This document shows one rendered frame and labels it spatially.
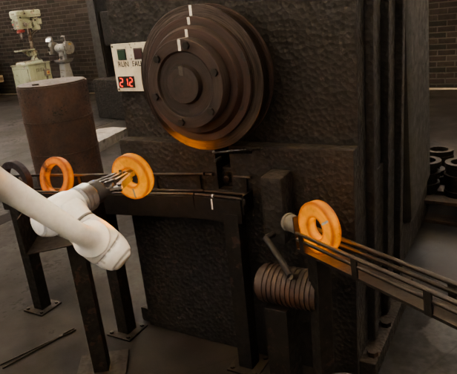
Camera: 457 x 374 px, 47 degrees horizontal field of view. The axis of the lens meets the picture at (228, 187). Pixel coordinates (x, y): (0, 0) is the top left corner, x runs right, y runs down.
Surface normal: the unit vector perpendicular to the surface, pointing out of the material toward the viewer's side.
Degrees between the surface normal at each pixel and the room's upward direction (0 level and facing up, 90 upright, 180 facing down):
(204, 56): 90
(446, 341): 0
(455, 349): 0
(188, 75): 90
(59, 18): 90
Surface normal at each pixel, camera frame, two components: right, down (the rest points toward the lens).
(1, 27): -0.49, 0.32
